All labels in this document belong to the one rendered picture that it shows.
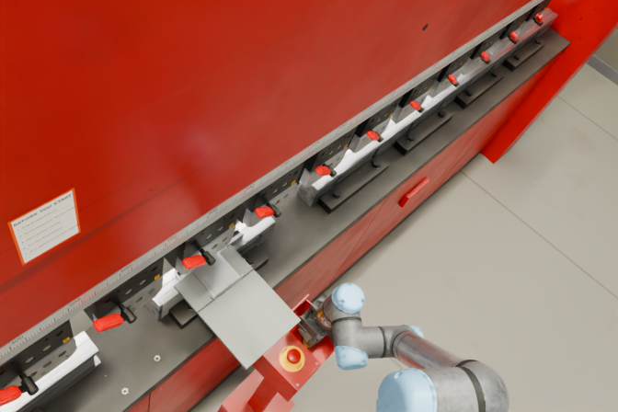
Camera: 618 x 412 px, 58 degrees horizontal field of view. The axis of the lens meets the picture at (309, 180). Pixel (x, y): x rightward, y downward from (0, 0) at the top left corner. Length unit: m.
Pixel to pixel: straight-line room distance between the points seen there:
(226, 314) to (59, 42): 0.92
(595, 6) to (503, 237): 1.23
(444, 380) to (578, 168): 2.97
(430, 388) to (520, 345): 1.96
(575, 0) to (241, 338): 2.21
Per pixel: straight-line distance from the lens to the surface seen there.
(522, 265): 3.16
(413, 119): 1.96
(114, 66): 0.63
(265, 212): 1.23
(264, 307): 1.39
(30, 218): 0.75
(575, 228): 3.53
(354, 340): 1.35
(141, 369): 1.44
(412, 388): 0.98
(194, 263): 1.15
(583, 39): 2.97
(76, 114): 0.65
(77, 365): 1.36
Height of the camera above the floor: 2.26
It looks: 52 degrees down
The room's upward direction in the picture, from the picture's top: 24 degrees clockwise
